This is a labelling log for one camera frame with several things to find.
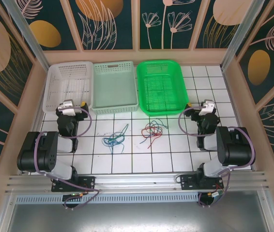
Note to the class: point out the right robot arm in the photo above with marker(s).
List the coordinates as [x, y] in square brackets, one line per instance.
[236, 147]

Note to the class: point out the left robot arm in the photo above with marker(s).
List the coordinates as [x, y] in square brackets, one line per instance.
[42, 149]

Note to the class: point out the white plastic basket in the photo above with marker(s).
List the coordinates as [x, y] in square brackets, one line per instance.
[66, 84]

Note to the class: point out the bright green plastic basket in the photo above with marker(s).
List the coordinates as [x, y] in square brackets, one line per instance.
[162, 89]

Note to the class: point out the pale green plastic basket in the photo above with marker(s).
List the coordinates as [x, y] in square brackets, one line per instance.
[114, 87]

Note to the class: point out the grey metal sheet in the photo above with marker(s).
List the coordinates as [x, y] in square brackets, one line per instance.
[137, 217]

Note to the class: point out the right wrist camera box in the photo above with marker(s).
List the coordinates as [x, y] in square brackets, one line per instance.
[206, 107]

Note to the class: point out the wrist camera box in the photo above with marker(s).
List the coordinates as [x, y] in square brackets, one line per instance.
[66, 107]
[206, 107]

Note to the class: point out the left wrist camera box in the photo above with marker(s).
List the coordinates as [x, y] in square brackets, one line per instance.
[66, 107]

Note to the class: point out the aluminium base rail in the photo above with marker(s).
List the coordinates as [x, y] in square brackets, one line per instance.
[137, 180]

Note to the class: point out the aluminium frame post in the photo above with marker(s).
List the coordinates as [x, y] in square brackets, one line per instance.
[26, 31]
[241, 31]

